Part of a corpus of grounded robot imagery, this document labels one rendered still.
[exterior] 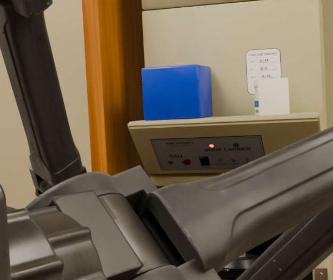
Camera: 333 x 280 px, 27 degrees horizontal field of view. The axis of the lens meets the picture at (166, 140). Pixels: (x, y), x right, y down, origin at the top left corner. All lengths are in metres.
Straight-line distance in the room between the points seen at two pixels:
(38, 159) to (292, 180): 0.58
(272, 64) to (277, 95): 0.10
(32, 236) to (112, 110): 0.94
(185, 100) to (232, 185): 0.70
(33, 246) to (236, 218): 0.17
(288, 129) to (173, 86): 0.20
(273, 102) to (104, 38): 0.32
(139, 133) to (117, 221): 0.78
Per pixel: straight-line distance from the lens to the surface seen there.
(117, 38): 1.32
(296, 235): 0.78
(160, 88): 1.17
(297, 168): 0.50
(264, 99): 1.16
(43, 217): 0.37
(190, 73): 1.16
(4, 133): 1.91
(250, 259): 1.14
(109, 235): 0.39
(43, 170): 1.03
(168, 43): 1.29
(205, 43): 1.27
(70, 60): 1.82
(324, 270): 1.27
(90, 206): 0.39
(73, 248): 0.35
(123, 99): 1.33
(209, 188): 0.46
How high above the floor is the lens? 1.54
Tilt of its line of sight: 3 degrees down
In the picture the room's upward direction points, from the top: 3 degrees counter-clockwise
